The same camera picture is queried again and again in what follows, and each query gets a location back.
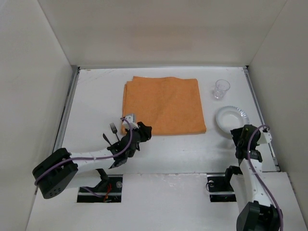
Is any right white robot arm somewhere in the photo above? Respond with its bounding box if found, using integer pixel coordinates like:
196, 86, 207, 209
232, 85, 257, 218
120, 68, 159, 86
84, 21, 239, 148
230, 125, 284, 231

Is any clear drinking glass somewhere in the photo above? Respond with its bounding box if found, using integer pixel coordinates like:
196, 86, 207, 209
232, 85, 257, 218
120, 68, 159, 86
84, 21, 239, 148
213, 79, 231, 99

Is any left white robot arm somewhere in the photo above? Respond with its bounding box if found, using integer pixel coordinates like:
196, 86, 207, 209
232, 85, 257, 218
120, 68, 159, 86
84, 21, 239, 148
32, 118, 152, 199

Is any white ceramic bowl plate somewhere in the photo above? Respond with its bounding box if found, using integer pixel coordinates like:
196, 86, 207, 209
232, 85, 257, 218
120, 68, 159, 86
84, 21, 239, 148
216, 106, 250, 134

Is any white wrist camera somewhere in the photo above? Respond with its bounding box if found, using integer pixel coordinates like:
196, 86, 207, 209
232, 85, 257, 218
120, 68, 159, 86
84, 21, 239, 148
258, 127, 272, 144
122, 114, 139, 129

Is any orange cloth napkin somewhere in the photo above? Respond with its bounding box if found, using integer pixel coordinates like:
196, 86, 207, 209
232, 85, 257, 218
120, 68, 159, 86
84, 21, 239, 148
122, 76, 206, 135

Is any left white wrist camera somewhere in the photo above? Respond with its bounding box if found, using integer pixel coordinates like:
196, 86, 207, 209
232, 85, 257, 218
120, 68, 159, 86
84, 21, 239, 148
122, 114, 139, 129

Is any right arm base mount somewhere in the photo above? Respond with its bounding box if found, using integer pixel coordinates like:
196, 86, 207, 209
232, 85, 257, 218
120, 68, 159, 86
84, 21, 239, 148
205, 166, 242, 203

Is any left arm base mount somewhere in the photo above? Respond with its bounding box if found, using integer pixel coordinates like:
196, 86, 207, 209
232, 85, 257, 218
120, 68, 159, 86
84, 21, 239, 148
77, 169, 123, 203

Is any black knife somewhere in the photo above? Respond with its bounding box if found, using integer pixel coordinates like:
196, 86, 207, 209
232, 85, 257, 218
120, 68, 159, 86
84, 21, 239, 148
103, 133, 112, 146

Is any black fork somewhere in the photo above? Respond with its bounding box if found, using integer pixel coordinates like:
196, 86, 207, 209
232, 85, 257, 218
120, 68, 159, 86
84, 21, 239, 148
110, 123, 120, 141

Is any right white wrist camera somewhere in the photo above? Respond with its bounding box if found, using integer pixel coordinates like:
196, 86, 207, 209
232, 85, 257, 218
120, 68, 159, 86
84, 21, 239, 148
258, 127, 272, 144

